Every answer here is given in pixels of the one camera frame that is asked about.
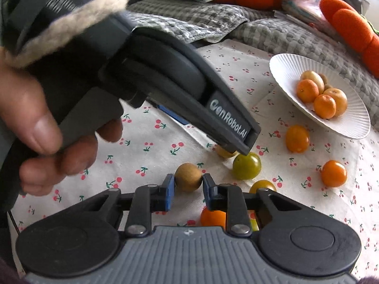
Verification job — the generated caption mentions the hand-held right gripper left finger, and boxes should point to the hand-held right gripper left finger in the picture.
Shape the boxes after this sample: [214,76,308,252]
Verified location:
[80,174,176,238]

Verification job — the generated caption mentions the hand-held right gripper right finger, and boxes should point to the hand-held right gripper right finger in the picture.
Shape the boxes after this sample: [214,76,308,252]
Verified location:
[202,174,302,238]

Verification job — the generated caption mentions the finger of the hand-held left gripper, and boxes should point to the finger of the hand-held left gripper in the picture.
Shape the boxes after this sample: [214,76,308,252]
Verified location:
[206,132,241,154]
[155,103,190,125]

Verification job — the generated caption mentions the orange cherry tomato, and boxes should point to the orange cherry tomato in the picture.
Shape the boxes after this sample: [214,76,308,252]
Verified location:
[285,125,310,153]
[200,206,227,228]
[321,160,347,188]

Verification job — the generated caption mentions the dark green cherry tomato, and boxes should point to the dark green cherry tomato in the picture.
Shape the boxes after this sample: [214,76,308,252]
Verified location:
[232,152,262,180]

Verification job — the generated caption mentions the yellow-orange cherry tomato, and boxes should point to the yellow-orange cherry tomato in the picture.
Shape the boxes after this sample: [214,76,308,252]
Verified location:
[249,179,277,194]

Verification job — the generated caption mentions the orange tangerine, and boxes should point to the orange tangerine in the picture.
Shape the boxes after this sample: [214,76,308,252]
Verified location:
[313,94,337,119]
[296,79,319,103]

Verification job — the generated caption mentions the yellow pear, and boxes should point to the yellow pear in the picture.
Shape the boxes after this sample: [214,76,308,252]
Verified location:
[300,70,325,93]

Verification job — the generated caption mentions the large yellow-orange citrus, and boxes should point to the large yellow-orange citrus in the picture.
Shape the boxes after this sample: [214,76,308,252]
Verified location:
[323,88,348,117]

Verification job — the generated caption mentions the white ribbed plate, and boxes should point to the white ribbed plate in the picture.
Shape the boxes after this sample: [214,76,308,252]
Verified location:
[269,53,371,139]

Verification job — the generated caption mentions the person's left hand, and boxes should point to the person's left hand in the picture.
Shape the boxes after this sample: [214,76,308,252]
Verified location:
[0,62,124,196]

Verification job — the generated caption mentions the cherry print cloth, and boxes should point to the cherry print cloth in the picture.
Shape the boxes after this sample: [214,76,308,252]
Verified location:
[9,38,379,284]

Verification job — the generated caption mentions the grey checked quilted blanket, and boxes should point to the grey checked quilted blanket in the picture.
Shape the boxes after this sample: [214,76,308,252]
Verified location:
[127,0,379,116]

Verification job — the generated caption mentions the pink plastic bag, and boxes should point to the pink plastic bag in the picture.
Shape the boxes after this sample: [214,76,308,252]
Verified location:
[281,0,326,27]

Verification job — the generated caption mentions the orange persimmon plush cushion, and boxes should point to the orange persimmon plush cushion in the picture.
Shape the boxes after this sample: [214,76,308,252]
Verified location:
[319,0,379,79]

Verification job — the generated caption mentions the dark maroon clothing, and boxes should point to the dark maroon clothing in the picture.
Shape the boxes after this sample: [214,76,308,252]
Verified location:
[0,256,27,284]

